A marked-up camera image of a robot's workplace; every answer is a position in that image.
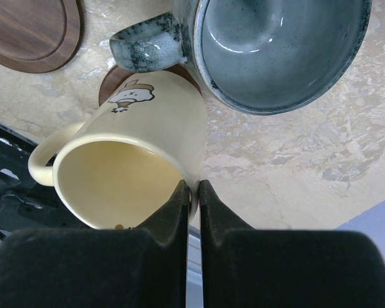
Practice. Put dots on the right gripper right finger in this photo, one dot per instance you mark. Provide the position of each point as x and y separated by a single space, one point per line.
246 267

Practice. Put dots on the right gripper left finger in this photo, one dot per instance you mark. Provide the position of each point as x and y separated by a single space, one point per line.
144 266

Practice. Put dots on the yellow mug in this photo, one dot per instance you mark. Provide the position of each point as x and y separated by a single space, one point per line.
122 164

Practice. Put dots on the dark walnut coaster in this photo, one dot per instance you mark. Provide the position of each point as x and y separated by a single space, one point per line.
39 36
116 76

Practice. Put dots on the grey mug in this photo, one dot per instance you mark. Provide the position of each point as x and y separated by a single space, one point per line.
257 57

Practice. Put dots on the aluminium rail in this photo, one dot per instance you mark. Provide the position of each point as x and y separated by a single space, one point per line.
194 268

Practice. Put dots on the black base frame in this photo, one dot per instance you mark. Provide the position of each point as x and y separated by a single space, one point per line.
23 202

